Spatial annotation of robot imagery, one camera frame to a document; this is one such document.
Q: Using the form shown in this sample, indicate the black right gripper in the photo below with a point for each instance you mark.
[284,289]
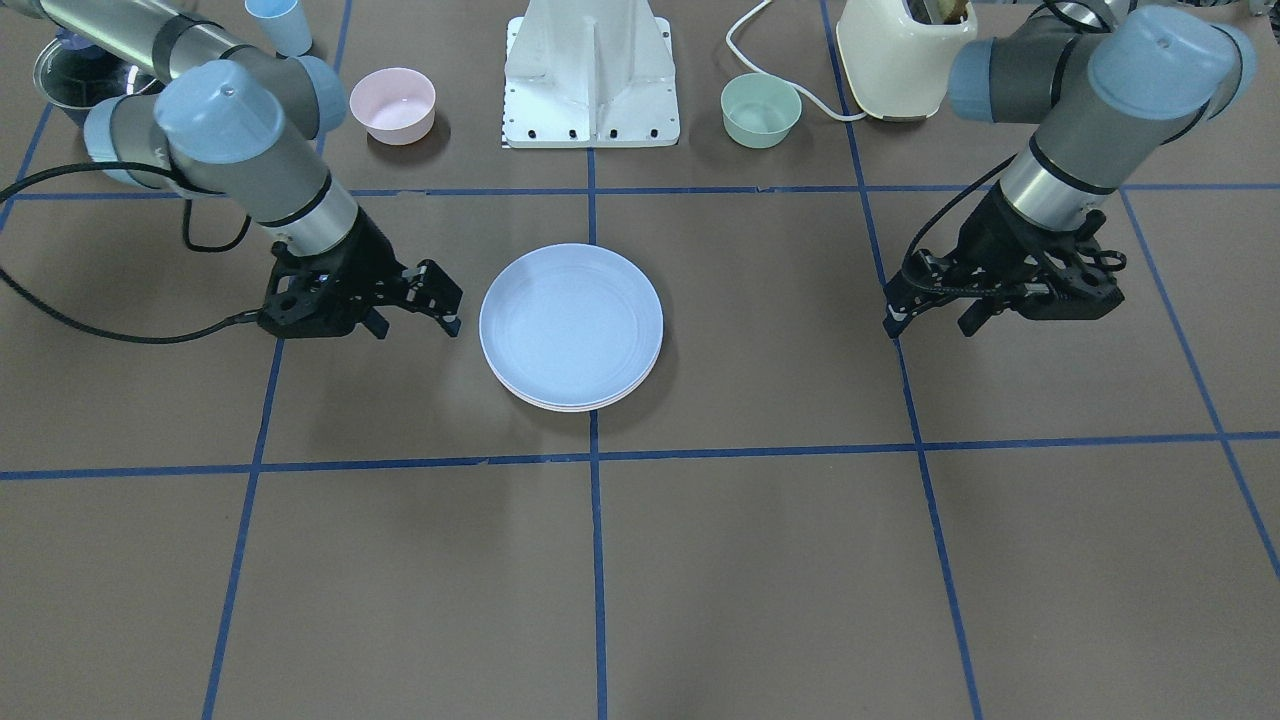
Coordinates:
[367,253]

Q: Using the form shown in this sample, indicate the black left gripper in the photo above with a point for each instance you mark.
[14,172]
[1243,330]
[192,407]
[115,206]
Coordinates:
[990,238]

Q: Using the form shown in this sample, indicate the blue plate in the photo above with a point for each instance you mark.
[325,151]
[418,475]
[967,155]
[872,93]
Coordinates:
[572,294]

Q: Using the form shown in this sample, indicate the pink plate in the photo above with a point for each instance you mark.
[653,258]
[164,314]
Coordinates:
[569,379]

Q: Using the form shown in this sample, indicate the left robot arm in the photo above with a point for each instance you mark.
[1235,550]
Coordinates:
[1104,87]

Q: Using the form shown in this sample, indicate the pink bowl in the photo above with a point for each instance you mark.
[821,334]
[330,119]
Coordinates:
[396,105]

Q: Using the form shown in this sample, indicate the cream toaster with bread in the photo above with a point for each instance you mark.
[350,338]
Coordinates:
[897,54]

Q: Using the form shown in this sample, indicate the green bowl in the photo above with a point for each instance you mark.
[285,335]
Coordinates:
[759,110]

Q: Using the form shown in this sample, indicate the light blue cup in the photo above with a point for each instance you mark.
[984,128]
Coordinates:
[285,23]

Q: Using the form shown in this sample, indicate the dark blue pot with lid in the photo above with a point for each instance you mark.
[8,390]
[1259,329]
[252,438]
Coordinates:
[75,76]

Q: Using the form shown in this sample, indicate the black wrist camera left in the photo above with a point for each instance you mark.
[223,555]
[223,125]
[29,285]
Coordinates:
[1073,278]

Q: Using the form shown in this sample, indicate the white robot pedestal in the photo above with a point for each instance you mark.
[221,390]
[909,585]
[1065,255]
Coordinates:
[589,75]

